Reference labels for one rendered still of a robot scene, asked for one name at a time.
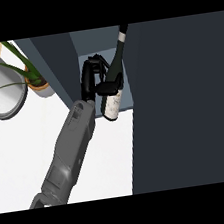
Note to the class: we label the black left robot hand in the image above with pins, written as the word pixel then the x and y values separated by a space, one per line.
pixel 88 82

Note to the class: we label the dark green wine bottle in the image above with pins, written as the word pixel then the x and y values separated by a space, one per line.
pixel 112 83

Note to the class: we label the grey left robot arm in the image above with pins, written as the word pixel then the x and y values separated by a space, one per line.
pixel 70 141

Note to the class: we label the dark grey cabinet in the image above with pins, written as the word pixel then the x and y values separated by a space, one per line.
pixel 60 62

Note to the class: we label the dark grey cabinet door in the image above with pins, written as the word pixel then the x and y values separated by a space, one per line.
pixel 184 107

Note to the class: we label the green potted plant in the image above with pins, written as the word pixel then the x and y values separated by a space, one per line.
pixel 31 73

